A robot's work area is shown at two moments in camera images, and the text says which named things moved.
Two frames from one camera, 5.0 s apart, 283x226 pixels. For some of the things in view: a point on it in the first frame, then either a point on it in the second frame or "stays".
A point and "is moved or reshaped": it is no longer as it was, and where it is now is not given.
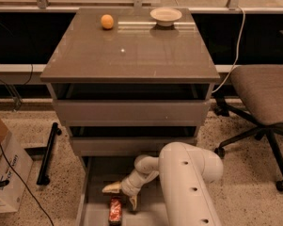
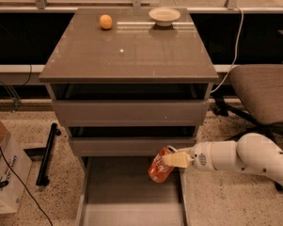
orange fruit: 106,22 stays
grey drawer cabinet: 127,81 stays
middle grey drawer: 121,146 stays
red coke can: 115,209 is moved or reshaped
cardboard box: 10,167 stays
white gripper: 127,186 → 201,156
